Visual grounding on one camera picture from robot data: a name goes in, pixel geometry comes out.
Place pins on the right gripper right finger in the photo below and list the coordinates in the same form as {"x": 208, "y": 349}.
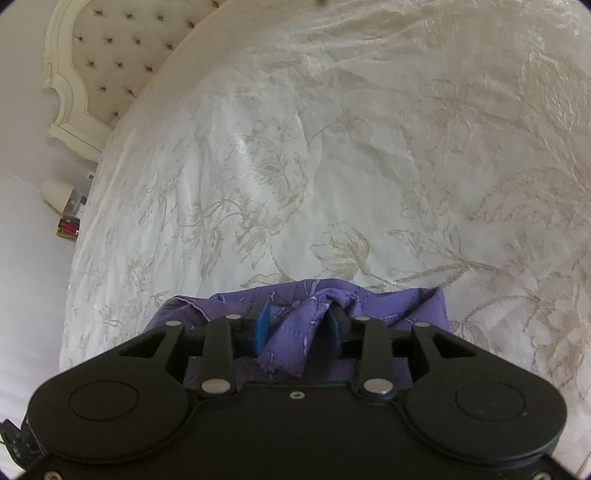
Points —
{"x": 367, "y": 341}

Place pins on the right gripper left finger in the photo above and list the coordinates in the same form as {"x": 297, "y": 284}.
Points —
{"x": 234, "y": 333}

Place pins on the purple patterned hooded jacket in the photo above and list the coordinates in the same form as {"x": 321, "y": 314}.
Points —
{"x": 297, "y": 309}

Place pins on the white floral bedspread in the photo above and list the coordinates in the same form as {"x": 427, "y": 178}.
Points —
{"x": 390, "y": 144}

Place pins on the left cream table lamp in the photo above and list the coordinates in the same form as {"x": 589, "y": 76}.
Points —
{"x": 57, "y": 194}

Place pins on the red picture frame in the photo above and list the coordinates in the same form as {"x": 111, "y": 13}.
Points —
{"x": 68, "y": 227}

